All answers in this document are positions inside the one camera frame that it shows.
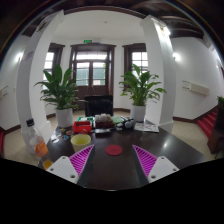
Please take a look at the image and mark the purple pillar sign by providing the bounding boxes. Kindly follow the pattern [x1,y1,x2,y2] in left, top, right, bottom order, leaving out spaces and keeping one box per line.
[23,49,34,63]

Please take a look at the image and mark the white wall heater unit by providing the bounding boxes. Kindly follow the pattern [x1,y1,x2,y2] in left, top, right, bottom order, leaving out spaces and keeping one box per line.
[0,85,9,98]
[181,79,211,97]

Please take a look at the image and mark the black and grey device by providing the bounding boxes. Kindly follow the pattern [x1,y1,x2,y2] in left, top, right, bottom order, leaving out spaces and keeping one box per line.
[115,117,137,132]

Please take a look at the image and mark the brown framed window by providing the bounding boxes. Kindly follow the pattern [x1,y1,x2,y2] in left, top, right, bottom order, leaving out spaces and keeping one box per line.
[42,42,66,81]
[122,42,149,84]

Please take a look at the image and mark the red plastic box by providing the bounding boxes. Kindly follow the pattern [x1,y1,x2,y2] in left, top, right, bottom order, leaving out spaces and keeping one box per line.
[72,120,93,134]

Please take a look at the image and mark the printed magazine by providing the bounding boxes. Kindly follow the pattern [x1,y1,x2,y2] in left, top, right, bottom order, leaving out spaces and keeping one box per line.
[133,121,161,134]

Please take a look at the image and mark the dark wooden stand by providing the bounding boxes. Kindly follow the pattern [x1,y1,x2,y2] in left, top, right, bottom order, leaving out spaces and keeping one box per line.
[207,105,224,155]

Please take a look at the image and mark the black chair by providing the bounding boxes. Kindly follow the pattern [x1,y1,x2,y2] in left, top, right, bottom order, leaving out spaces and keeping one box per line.
[83,94,115,118]

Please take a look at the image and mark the leafy plant in white pot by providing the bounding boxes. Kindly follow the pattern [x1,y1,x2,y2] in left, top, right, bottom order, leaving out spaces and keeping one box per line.
[34,64,88,129]
[118,63,168,123]

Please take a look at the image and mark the pillar mounted light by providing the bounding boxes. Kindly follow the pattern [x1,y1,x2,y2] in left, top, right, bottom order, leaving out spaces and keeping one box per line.
[162,25,172,37]

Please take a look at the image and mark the green notebook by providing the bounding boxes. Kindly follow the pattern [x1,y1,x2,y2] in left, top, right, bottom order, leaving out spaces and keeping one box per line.
[111,115,124,125]

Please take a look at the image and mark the flat round red coaster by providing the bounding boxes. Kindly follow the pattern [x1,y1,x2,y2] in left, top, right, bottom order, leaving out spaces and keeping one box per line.
[105,144,124,157]

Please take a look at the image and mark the brown box of white items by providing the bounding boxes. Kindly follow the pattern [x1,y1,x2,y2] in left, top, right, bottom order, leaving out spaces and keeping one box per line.
[94,113,115,129]

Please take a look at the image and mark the green box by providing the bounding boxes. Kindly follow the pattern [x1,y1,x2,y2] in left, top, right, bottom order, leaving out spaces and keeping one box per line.
[77,116,96,125]

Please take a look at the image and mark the black flat case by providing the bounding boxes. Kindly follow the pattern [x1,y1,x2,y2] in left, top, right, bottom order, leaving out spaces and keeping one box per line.
[94,127,112,135]

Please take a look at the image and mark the brown wooden double door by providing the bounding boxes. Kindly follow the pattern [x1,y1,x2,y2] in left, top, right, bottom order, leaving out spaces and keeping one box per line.
[69,43,117,101]

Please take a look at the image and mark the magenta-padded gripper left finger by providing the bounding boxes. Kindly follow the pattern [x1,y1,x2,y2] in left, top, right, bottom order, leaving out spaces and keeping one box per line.
[45,143,95,185]

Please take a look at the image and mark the small green plant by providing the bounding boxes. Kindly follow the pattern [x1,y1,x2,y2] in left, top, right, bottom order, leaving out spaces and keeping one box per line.
[216,95,224,108]

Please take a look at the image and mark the yellow cup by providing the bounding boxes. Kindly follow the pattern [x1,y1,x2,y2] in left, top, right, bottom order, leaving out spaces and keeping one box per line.
[70,133,92,154]

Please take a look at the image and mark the clear orange soda bottle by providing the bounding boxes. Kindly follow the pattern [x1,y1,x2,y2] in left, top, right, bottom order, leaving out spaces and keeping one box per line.
[25,118,54,170]

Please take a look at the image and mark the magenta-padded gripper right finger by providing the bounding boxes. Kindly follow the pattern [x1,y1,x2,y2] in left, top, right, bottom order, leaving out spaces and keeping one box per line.
[132,144,180,184]

